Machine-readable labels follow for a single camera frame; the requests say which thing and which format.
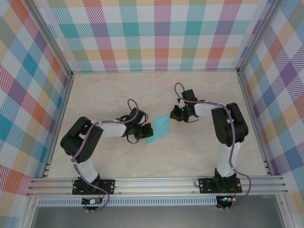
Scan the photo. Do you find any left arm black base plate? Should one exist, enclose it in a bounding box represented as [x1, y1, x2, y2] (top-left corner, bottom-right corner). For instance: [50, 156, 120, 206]
[72, 179, 116, 195]

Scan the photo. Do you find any teal cloth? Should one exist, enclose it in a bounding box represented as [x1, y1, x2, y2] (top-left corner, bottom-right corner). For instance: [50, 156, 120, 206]
[145, 114, 172, 145]

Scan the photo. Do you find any grey metal sheet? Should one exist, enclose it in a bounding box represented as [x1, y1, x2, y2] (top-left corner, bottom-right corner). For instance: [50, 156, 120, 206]
[30, 205, 285, 228]

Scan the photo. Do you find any right gripper thin black wire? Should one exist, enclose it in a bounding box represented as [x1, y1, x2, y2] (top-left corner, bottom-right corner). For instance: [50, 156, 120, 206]
[182, 114, 200, 124]

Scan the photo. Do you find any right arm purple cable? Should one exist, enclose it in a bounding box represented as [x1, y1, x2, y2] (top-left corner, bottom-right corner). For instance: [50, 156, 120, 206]
[174, 82, 252, 211]

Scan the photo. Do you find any aluminium upright post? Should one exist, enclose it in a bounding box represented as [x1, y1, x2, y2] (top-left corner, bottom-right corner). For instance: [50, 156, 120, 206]
[23, 0, 74, 78]
[236, 0, 285, 76]

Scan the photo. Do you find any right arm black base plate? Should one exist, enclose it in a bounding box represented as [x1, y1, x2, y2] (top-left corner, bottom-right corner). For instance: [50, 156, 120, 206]
[199, 177, 242, 194]

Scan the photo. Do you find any wide aluminium frame beam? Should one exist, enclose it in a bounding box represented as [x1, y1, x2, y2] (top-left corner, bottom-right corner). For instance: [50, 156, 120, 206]
[26, 175, 289, 197]

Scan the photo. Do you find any perforated metal cable tray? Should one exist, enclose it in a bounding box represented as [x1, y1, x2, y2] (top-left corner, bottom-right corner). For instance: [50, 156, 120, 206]
[37, 196, 218, 207]

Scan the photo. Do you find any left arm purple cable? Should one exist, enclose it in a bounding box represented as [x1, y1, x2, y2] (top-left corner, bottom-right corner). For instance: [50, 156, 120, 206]
[71, 98, 140, 213]

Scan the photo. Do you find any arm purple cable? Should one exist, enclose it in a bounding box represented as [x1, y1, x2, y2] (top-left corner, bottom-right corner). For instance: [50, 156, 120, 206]
[71, 98, 140, 213]
[174, 82, 252, 211]

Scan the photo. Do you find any thin aluminium frame rail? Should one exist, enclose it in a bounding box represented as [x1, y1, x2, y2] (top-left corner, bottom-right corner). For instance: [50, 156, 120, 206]
[71, 68, 240, 75]

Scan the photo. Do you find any aluminium side rail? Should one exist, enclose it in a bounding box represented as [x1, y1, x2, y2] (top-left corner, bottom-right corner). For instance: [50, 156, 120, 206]
[41, 73, 75, 179]
[237, 71, 274, 176]

